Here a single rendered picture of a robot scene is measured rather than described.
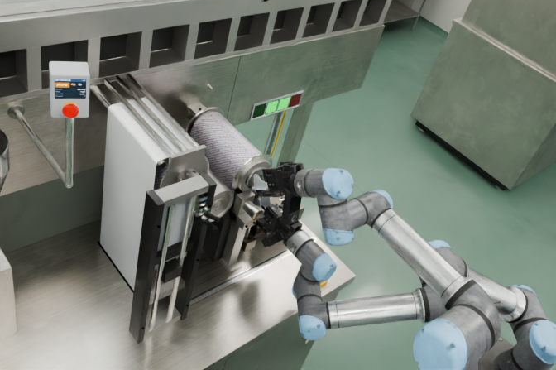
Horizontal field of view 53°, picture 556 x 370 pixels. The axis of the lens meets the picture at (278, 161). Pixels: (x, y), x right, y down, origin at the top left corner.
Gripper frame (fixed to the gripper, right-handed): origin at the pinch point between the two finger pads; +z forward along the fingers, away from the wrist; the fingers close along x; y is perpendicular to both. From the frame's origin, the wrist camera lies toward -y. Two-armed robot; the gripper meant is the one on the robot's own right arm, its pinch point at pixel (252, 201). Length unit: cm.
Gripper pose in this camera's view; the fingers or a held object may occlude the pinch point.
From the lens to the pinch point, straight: 182.1
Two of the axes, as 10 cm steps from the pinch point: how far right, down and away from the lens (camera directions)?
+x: -7.4, 2.7, -6.2
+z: -6.3, -6.0, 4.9
